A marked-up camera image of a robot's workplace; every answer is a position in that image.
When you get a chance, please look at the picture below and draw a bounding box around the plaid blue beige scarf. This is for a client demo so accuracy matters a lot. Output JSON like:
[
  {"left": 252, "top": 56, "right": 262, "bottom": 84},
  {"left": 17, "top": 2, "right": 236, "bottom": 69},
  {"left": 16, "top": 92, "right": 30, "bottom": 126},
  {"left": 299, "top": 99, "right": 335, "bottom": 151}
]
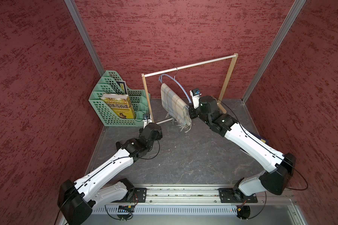
[{"left": 161, "top": 83, "right": 192, "bottom": 133}]

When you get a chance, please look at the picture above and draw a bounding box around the light blue clothes hanger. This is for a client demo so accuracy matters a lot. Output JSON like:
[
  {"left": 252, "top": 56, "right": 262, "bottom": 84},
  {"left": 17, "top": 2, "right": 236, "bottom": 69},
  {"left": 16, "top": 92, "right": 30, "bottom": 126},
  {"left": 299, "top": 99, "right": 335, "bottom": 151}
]
[{"left": 158, "top": 67, "right": 192, "bottom": 104}]

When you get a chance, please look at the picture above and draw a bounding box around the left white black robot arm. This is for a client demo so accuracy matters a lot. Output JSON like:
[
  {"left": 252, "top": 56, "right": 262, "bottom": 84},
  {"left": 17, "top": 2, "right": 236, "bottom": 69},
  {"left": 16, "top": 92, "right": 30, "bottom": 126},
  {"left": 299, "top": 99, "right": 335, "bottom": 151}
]
[{"left": 57, "top": 122, "right": 163, "bottom": 225}]

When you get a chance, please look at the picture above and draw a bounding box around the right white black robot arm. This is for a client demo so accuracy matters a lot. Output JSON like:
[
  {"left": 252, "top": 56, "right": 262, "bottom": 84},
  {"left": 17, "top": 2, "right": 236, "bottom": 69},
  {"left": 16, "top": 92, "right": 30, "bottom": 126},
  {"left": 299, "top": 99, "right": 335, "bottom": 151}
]
[{"left": 189, "top": 95, "right": 296, "bottom": 198}]

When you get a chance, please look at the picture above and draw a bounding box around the black remote control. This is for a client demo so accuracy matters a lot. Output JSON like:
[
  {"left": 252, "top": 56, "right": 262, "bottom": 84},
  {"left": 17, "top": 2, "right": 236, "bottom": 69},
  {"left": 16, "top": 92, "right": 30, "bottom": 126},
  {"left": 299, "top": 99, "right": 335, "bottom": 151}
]
[{"left": 115, "top": 142, "right": 122, "bottom": 151}]

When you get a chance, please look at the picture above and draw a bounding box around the dark book in organizer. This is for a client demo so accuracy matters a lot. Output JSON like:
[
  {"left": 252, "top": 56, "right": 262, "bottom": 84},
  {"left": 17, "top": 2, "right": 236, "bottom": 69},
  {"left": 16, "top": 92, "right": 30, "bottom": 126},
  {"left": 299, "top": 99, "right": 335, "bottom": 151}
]
[{"left": 116, "top": 81, "right": 128, "bottom": 94}]

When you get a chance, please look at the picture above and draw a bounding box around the wooden clothes rack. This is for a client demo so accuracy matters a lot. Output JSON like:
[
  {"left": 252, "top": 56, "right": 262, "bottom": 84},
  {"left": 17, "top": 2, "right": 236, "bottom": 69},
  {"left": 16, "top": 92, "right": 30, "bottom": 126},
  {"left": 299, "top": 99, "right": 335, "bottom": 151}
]
[{"left": 140, "top": 53, "right": 239, "bottom": 126}]

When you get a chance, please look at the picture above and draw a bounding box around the green plastic file organizer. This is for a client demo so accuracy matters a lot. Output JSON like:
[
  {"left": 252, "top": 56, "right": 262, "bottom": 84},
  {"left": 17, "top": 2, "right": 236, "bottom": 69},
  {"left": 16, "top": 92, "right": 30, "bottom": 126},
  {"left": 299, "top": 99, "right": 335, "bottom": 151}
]
[{"left": 89, "top": 70, "right": 151, "bottom": 127}]

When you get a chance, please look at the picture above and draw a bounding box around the dark blue book yellow label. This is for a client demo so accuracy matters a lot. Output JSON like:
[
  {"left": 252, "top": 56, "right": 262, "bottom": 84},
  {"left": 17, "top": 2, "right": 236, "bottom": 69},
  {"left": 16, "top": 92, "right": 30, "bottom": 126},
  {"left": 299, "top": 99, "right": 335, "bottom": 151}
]
[{"left": 251, "top": 132, "right": 269, "bottom": 144}]

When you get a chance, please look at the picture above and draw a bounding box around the right corner aluminium profile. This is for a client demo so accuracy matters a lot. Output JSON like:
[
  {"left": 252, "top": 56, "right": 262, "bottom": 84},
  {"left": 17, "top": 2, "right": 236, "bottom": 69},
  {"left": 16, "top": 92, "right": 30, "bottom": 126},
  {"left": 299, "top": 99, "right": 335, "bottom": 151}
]
[{"left": 241, "top": 0, "right": 306, "bottom": 105}]

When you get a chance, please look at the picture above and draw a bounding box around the corner aluminium profile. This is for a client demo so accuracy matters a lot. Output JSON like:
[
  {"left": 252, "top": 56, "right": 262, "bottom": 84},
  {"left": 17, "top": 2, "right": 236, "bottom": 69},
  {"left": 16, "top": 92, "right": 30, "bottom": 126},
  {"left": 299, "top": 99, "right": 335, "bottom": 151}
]
[
  {"left": 241, "top": 0, "right": 306, "bottom": 105},
  {"left": 64, "top": 0, "right": 105, "bottom": 76}
]

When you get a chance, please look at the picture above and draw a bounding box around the left corner aluminium profile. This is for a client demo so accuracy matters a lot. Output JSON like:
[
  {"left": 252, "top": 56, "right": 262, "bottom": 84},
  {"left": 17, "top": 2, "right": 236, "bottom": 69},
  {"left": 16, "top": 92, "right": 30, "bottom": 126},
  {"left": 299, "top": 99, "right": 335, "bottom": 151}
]
[{"left": 64, "top": 0, "right": 105, "bottom": 76}]

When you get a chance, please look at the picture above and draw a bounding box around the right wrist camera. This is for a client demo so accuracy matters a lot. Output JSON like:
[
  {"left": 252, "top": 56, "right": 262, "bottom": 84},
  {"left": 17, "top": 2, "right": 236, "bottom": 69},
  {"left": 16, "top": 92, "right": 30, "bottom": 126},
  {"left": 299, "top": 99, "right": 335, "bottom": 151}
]
[{"left": 190, "top": 88, "right": 201, "bottom": 109}]

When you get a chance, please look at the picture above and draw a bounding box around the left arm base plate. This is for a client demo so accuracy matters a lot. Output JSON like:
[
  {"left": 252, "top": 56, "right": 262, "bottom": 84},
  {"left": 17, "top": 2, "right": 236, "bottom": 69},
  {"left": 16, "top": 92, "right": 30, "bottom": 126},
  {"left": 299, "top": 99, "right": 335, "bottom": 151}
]
[{"left": 114, "top": 188, "right": 147, "bottom": 203}]

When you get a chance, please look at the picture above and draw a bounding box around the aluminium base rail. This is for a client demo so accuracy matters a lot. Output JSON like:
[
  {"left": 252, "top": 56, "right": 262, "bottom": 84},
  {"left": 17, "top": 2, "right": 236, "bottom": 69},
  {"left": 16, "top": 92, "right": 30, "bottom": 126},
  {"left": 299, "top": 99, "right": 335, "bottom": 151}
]
[{"left": 87, "top": 184, "right": 298, "bottom": 209}]

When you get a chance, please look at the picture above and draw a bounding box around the left base cable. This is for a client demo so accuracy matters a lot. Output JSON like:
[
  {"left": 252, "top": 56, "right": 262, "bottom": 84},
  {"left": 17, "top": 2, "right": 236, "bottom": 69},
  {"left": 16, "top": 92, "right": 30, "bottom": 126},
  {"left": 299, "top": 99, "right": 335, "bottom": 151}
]
[{"left": 104, "top": 193, "right": 139, "bottom": 221}]

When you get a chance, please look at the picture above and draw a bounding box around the base cable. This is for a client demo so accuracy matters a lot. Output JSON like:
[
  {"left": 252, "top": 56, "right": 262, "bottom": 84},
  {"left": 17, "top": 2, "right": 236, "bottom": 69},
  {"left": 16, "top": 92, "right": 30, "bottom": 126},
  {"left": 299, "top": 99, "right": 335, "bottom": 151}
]
[
  {"left": 236, "top": 191, "right": 268, "bottom": 220},
  {"left": 104, "top": 193, "right": 139, "bottom": 221}
]

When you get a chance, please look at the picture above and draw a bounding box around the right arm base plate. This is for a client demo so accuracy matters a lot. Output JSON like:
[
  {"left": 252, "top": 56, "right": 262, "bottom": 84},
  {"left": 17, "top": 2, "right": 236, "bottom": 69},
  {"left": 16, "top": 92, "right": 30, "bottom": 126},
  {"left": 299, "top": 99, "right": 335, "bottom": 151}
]
[{"left": 218, "top": 188, "right": 258, "bottom": 203}]

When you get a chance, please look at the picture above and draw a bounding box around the right base cable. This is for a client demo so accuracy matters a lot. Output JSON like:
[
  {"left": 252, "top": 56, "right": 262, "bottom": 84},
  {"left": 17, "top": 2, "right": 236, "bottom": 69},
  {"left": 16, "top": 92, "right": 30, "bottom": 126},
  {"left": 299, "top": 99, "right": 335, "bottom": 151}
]
[{"left": 236, "top": 191, "right": 268, "bottom": 220}]

